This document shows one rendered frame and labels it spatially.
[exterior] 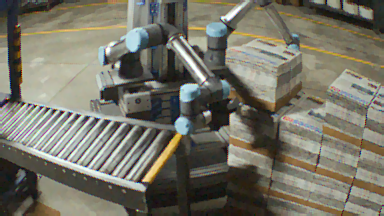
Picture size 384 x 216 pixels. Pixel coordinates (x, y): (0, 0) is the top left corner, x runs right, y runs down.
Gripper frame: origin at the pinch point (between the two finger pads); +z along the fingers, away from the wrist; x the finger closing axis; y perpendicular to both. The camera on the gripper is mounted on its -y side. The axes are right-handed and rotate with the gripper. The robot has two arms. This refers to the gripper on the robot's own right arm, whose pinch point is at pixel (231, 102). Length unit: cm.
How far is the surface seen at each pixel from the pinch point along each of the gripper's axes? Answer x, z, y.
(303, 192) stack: -50, 2, -39
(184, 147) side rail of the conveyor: 5.1, -27.3, -12.1
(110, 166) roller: 10, -69, -5
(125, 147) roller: 16, -52, -5
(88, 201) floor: 86, -35, -85
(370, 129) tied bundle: -87, 1, 10
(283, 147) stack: -30.0, 2.9, -16.0
